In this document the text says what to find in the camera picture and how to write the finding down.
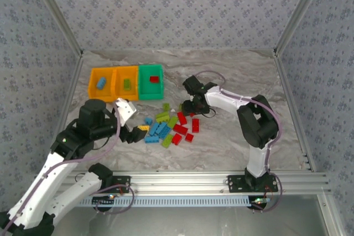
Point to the aluminium frame post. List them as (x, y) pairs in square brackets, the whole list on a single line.
[(59, 12), (299, 12)]

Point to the small green lego brick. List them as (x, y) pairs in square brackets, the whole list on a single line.
[(166, 106)]

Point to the orange plastic bin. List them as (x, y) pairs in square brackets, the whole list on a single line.
[(95, 93), (121, 95)]

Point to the small blue lego brick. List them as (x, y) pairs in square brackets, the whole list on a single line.
[(148, 121)]

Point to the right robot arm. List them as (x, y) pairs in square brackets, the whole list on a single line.
[(257, 125)]

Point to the aluminium side rail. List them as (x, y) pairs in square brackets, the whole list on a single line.
[(294, 109), (72, 81)]

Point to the green plastic bin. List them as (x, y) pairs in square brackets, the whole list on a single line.
[(149, 92)]

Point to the small red lego brick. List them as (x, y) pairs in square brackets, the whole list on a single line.
[(189, 137)]

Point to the wide aluminium base rail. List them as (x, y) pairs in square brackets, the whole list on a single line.
[(179, 182)]

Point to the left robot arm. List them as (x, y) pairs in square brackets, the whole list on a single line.
[(41, 180)]

